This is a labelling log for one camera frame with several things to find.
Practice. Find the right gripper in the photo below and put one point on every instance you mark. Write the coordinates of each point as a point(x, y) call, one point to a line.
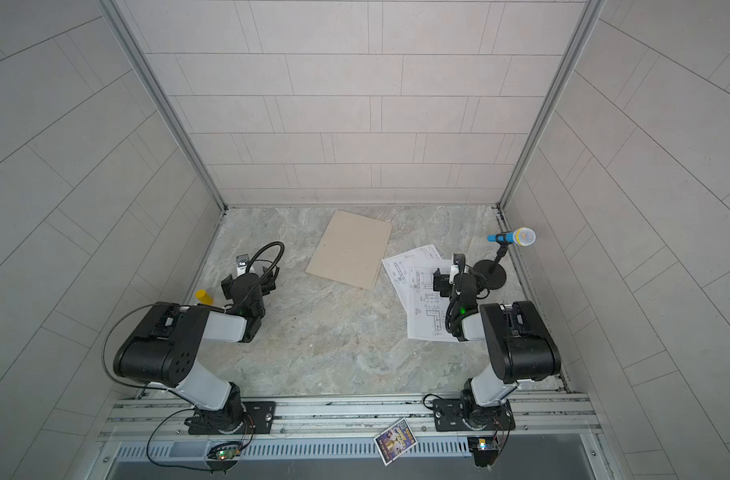
point(443, 280)

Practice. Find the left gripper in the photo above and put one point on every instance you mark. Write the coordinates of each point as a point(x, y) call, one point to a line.
point(265, 285)

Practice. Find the beige paper folder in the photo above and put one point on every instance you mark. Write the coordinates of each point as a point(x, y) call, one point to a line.
point(350, 250)

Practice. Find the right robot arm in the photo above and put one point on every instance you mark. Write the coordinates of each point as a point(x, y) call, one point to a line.
point(519, 348)

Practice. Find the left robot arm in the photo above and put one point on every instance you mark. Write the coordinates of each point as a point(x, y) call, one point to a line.
point(162, 351)

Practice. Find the yellow cylinder block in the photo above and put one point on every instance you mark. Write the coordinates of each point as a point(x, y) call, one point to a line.
point(204, 297)

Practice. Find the blue yellow microphone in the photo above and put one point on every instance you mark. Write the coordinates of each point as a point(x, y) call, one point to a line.
point(522, 237)

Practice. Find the left green circuit board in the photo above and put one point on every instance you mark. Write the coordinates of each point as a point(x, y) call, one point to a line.
point(228, 451)

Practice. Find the right circuit board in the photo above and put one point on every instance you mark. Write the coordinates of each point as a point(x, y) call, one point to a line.
point(484, 450)

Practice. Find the colourful card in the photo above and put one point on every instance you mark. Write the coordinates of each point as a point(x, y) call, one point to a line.
point(395, 441)

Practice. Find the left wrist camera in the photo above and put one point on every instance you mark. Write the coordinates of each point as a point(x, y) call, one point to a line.
point(242, 264)

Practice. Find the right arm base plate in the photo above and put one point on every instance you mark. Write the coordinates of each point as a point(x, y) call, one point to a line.
point(458, 415)

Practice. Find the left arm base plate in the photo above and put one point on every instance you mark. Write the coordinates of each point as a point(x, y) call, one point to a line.
point(252, 417)

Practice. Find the aluminium rail frame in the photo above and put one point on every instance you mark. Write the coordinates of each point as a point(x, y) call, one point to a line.
point(279, 418)

